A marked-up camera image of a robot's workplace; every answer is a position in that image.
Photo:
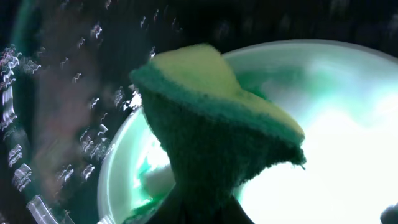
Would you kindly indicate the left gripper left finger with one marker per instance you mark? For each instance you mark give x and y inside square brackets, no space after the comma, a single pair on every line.
[169,211]

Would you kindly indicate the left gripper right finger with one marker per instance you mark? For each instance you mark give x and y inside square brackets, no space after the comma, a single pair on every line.
[232,213]

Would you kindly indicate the green scrub sponge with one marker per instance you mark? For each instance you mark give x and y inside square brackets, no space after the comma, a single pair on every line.
[216,134]

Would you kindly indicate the pale green plate front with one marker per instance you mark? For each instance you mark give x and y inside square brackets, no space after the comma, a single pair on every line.
[345,98]

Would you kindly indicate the round black serving tray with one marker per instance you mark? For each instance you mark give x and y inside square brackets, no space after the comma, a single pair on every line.
[74,57]

